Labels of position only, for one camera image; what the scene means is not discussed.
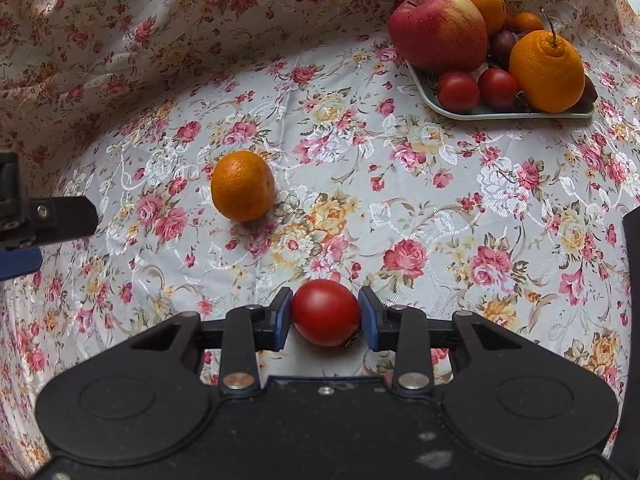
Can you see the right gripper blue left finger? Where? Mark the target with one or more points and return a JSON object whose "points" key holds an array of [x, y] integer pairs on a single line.
{"points": [[266, 327]]}

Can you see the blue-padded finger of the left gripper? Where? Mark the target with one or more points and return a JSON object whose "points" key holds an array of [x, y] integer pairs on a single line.
{"points": [[19, 262]]}

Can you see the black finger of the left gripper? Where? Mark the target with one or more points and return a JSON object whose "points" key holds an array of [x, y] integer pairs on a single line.
{"points": [[53, 220]]}

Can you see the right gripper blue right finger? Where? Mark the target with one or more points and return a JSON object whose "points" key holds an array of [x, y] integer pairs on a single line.
{"points": [[381, 324]]}

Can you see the red tomato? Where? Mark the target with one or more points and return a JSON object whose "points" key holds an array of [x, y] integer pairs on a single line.
{"points": [[325, 313]]}

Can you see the small mandarin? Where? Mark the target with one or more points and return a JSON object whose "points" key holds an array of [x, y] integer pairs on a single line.
{"points": [[242, 186], [525, 22]]}

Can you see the white box with black rim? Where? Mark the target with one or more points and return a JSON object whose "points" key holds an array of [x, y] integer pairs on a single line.
{"points": [[625, 453]]}

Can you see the floral tablecloth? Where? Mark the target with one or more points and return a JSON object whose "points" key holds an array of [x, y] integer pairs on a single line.
{"points": [[131, 103]]}

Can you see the red tomato tray front-left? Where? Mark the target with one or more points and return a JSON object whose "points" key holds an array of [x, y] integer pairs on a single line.
{"points": [[457, 92]]}

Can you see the red tomato tray front-right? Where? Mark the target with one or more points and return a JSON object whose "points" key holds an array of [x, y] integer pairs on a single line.
{"points": [[498, 89]]}

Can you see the large red apple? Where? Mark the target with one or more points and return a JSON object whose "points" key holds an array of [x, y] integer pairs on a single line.
{"points": [[438, 36]]}

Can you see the large orange with stem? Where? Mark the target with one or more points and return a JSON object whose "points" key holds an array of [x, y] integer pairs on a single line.
{"points": [[548, 70]]}

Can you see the dark plum tray right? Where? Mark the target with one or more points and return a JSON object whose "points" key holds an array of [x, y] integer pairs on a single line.
{"points": [[590, 94]]}

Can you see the purple plum tray rear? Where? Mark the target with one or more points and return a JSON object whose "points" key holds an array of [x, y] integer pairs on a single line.
{"points": [[500, 48]]}

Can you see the small mandarin on tray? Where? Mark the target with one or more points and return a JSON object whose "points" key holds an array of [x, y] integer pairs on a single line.
{"points": [[525, 22]]}

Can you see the rear orange with stem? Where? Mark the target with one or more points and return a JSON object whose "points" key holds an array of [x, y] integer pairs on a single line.
{"points": [[481, 2]]}

